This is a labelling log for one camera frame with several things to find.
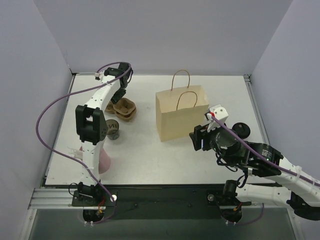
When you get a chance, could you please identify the brown cardboard cup carrier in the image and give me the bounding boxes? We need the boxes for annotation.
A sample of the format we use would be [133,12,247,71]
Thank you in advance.
[104,97,137,122]

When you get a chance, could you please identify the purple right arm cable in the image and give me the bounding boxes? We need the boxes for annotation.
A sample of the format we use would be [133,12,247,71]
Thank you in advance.
[211,114,320,226]

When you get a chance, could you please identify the white straws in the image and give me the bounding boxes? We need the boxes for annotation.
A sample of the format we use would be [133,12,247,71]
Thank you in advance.
[68,148,83,160]

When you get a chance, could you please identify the dark plastic cup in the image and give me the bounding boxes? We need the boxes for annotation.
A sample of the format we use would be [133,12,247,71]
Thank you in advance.
[105,119,120,140]

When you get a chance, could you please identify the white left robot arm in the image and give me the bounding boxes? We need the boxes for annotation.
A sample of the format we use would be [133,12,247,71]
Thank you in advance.
[75,62,133,206]

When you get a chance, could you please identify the pink straw holder cup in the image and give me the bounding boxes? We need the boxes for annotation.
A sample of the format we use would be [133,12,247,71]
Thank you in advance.
[79,146,111,178]

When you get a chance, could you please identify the beige paper bag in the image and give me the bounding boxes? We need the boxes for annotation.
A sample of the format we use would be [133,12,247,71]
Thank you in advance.
[155,76,209,142]

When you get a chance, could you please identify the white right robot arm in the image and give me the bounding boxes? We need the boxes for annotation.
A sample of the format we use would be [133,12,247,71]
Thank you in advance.
[189,122,320,223]

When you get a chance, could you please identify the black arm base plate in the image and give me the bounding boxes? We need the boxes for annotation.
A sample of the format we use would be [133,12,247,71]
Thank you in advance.
[71,184,251,222]

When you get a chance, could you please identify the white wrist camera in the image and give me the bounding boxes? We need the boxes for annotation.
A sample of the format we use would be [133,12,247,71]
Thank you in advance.
[204,104,229,133]
[94,71,104,81]

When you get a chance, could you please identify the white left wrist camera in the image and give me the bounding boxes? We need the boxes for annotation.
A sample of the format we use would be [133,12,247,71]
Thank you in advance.
[94,71,104,81]

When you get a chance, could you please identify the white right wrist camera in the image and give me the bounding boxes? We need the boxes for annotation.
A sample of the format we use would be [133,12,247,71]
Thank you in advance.
[204,104,229,133]

